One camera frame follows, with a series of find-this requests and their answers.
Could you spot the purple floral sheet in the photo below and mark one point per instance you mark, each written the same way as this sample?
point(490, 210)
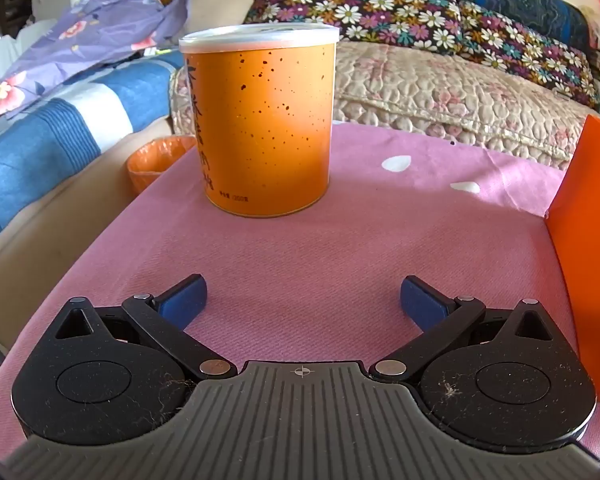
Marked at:
point(95, 35)

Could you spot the daisy print pillow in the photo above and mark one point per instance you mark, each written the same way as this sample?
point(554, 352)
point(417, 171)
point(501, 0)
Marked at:
point(380, 10)
point(520, 45)

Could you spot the blue striped blanket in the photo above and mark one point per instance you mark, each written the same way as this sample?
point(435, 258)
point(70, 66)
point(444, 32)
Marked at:
point(40, 150)

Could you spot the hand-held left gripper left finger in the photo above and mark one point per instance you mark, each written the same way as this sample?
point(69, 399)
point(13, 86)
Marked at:
point(187, 300)

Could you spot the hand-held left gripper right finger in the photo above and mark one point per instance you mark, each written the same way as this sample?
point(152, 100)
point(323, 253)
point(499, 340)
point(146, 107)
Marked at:
point(420, 300)

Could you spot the orange speckled canister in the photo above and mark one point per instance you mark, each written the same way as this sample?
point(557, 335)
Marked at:
point(260, 125)

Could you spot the dark blue patterned cushion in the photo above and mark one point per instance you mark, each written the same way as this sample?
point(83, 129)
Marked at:
point(520, 0)

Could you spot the pink flowered tablecloth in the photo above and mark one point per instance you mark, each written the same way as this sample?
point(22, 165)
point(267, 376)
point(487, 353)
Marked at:
point(305, 250)

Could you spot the orange cardboard box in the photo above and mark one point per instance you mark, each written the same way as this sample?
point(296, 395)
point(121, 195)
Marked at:
point(595, 235)

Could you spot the beige pillow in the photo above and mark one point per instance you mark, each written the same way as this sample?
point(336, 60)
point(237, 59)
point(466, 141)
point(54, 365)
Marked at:
point(220, 5)

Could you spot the orange wastebasket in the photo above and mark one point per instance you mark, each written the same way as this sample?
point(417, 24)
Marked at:
point(150, 160)

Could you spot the beige quilted bedspread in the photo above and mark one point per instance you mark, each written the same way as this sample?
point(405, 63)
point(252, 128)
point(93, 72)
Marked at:
point(430, 90)

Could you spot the white cloth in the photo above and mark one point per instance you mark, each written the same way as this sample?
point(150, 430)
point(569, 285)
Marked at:
point(10, 50)

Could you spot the tan sofa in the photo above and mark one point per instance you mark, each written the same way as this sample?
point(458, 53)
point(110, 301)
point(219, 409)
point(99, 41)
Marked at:
point(55, 230)

